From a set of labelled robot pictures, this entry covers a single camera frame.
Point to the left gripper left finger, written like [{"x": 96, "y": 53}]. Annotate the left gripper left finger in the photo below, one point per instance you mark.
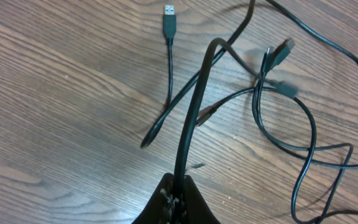
[{"x": 159, "y": 208}]

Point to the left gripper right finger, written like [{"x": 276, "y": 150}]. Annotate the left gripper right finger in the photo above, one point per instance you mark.
[{"x": 193, "y": 208}]

